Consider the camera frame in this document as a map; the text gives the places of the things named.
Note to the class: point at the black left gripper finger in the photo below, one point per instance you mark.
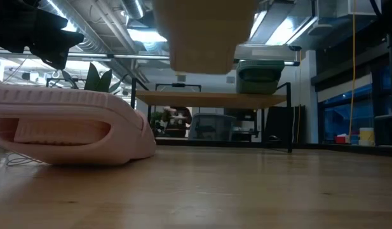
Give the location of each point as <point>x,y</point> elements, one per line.
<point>59,44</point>
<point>46,20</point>

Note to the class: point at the red container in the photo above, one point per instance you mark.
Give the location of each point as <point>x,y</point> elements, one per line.
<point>340,139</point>

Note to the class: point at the green spiky succulent plant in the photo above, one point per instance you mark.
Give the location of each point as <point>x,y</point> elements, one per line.
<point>94,79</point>

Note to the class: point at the black panel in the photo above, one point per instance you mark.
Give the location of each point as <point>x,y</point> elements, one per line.
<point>281,124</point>

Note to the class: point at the pink rubber slide sandal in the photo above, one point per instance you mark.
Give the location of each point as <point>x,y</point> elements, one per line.
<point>71,105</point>

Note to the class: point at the green plastic basket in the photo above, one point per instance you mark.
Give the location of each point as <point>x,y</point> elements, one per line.
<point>259,76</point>

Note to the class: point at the wooden shelf with black frame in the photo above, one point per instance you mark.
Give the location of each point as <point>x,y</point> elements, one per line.
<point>208,99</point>

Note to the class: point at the yellow and white container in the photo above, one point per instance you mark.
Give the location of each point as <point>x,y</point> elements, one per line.
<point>366,136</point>

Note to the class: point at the black metal table frame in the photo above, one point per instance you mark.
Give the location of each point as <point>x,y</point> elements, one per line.
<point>341,148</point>

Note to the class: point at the person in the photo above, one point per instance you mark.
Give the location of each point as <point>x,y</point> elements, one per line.
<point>182,117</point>

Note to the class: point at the grey mesh office chair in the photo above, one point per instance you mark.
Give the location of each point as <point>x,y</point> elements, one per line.
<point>211,127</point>

